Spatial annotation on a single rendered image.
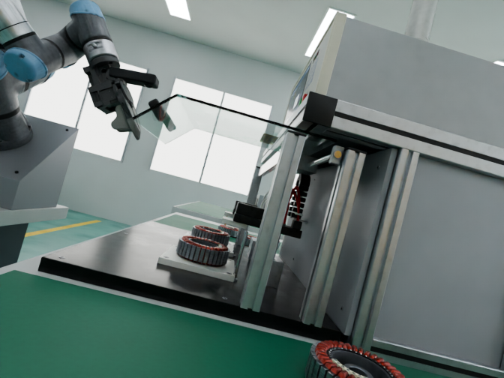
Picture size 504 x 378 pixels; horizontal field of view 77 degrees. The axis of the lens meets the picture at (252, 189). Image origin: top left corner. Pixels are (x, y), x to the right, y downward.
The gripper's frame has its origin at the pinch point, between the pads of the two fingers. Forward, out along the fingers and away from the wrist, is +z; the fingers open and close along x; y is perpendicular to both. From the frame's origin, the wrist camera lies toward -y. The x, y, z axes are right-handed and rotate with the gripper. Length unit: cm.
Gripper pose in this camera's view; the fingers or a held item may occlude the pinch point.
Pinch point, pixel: (139, 133)
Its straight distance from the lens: 87.1
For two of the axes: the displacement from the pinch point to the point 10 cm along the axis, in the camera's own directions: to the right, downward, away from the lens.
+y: -9.4, 3.4, -0.7
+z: 3.4, 9.4, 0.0
